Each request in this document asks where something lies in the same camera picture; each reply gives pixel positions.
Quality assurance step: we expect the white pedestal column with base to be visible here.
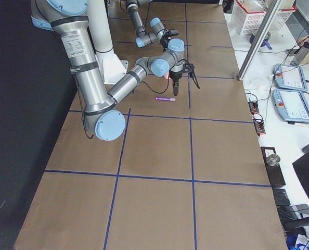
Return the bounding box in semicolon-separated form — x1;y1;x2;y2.
86;0;128;85

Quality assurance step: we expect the small steel cup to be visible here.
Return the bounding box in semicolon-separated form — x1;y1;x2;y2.
266;154;280;167

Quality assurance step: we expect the blue teach pendant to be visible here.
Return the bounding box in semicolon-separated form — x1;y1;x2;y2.
273;89;309;124
274;64;307;92

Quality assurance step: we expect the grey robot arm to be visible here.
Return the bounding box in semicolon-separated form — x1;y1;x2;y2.
31;1;185;141
125;0;172;51

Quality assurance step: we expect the far blue teach pendant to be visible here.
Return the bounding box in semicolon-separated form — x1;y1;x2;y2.
274;64;307;92

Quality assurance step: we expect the black usb hub with cables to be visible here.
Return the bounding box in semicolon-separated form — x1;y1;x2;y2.
248;101;259;114

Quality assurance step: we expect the purple marker pen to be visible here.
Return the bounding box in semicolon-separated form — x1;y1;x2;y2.
155;97;176;102

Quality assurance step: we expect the near blue teach pendant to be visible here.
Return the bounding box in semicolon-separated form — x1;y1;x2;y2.
273;89;309;124

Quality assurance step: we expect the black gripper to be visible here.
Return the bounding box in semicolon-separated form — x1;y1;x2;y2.
160;35;171;49
169;70;182;96

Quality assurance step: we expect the white red plastic basket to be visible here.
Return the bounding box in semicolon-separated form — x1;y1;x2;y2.
230;1;266;35

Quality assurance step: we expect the black computer mouse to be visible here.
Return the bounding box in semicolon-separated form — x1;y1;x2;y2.
301;144;309;154

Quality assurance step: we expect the black box under cup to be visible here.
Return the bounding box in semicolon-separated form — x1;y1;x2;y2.
261;146;286;189

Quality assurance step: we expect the aluminium frame post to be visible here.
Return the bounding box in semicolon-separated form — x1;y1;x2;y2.
237;0;282;81

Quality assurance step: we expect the blue handled pan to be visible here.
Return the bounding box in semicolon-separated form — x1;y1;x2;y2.
249;29;273;50

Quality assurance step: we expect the pink mesh pen holder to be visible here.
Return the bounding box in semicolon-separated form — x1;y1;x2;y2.
163;72;170;79

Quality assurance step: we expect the grey water bottle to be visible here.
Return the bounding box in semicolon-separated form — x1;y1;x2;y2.
290;40;309;66

